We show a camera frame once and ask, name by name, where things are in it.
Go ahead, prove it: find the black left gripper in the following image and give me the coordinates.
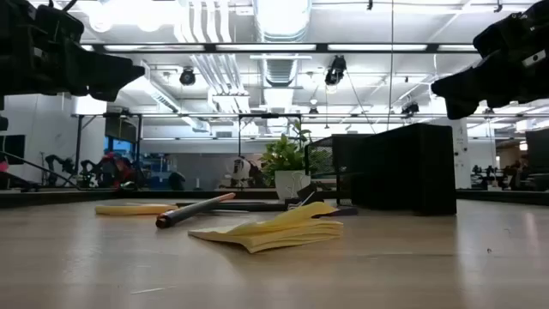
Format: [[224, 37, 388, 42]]
[[0, 0, 147, 103]]

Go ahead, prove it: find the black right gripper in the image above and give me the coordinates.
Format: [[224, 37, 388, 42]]
[[430, 0, 549, 121]]

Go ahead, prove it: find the black mesh desk organizer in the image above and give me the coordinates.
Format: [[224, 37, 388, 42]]
[[305, 123, 457, 216]]

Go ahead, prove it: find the orange wooden pencil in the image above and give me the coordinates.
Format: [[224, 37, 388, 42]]
[[158, 192, 237, 218]]

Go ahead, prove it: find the white pillar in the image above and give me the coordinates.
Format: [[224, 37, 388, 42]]
[[454, 118, 473, 190]]

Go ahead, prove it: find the red black background robot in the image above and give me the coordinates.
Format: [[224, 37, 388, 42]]
[[79, 149, 141, 191]]

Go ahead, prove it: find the dark monitor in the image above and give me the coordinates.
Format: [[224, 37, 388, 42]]
[[525, 128, 549, 175]]

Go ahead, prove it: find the person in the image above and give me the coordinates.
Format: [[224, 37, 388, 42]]
[[508, 156, 533, 190]]

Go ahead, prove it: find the black overhead light bar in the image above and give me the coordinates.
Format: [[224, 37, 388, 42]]
[[81, 41, 484, 55]]

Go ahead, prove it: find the black monitor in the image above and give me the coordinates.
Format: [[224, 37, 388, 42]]
[[0, 134, 26, 167]]

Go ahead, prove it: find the black marker pen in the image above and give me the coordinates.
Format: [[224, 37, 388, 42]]
[[154, 199, 222, 229]]

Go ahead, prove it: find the white round background robot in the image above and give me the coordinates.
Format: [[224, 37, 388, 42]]
[[222, 154, 265, 190]]

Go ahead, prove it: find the black binder clip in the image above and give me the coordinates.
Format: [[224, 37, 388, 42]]
[[285, 183, 326, 210]]

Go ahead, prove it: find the green plant white pot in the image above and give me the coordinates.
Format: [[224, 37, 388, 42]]
[[258, 121, 313, 201]]

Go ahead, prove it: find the yellow sticky notes pad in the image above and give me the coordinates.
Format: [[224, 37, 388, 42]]
[[187, 201, 345, 254]]

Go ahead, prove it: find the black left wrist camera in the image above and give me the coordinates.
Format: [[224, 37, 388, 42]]
[[33, 3, 86, 44]]

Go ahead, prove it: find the black table frame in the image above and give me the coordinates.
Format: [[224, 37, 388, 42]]
[[0, 188, 549, 209]]

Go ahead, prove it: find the black background frame stand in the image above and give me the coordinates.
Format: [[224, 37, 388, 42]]
[[70, 112, 304, 190]]

